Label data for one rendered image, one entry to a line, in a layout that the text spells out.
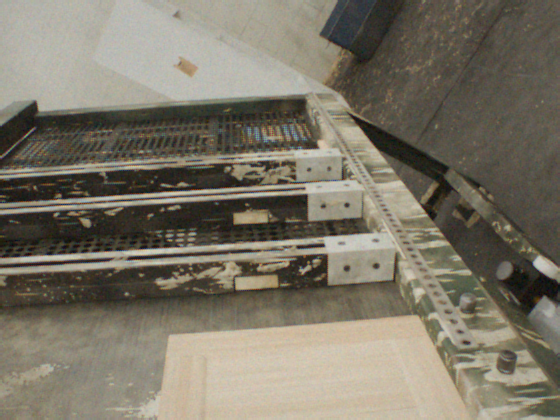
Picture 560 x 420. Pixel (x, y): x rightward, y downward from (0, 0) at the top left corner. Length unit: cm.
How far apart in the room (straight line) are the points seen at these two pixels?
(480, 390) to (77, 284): 70
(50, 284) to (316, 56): 502
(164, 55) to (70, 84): 191
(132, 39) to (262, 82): 106
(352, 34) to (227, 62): 112
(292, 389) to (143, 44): 382
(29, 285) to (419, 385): 70
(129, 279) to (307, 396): 41
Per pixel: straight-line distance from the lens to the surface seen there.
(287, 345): 85
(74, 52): 600
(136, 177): 148
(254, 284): 101
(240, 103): 220
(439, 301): 90
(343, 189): 125
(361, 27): 478
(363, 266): 101
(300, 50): 580
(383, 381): 80
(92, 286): 103
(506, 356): 78
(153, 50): 439
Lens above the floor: 140
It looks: 16 degrees down
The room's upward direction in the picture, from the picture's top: 65 degrees counter-clockwise
